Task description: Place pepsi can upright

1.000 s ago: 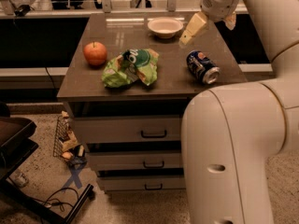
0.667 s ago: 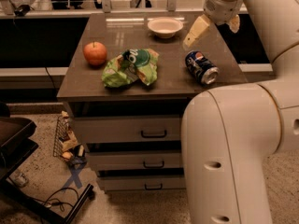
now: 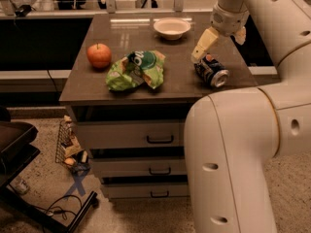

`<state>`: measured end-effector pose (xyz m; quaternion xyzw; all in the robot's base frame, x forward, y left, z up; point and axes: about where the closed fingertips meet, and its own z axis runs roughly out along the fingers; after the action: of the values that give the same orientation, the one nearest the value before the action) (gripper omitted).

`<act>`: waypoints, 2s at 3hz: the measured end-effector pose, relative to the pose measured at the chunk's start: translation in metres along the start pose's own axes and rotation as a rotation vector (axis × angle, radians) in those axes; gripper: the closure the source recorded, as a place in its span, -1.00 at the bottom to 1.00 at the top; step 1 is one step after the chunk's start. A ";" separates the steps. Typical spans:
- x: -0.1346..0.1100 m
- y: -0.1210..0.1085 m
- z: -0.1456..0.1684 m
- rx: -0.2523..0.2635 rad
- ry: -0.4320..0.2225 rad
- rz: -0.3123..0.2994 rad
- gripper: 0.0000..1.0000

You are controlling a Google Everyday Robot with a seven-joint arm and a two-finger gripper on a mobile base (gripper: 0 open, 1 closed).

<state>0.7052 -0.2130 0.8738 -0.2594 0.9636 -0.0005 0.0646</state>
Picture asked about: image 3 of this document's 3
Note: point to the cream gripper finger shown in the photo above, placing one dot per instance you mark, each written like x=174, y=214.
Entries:
x=208, y=38
x=240, y=36

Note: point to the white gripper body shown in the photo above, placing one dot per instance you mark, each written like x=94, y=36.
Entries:
x=227, y=22

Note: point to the blue pepsi can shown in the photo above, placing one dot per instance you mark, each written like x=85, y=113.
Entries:
x=211, y=71

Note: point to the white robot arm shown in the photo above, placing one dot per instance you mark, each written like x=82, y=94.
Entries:
x=230, y=134

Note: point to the white bowl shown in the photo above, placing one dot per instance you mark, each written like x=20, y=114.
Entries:
x=171, y=28

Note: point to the green chip bag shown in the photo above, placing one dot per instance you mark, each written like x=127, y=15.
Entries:
x=136, y=68

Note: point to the grey drawer cabinet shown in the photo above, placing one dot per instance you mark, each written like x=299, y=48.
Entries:
x=131, y=119

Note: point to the red apple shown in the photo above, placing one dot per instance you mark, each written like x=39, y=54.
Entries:
x=99, y=55

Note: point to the metal railing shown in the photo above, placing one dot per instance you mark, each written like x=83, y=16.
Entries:
x=117, y=7

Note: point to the black cart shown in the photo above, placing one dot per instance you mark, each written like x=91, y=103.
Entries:
x=16, y=152

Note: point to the middle drawer with handle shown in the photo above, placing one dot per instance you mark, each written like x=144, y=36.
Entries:
x=138, y=167

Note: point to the drawer with handle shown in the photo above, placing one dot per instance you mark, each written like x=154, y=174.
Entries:
x=130, y=134
x=138, y=167
x=145, y=190

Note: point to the top drawer with handle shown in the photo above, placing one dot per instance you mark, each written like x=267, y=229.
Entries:
x=130, y=134

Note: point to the bottom drawer with handle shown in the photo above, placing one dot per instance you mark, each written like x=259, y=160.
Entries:
x=145, y=190

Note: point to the wire basket with snacks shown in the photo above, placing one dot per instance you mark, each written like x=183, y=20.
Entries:
x=69, y=152

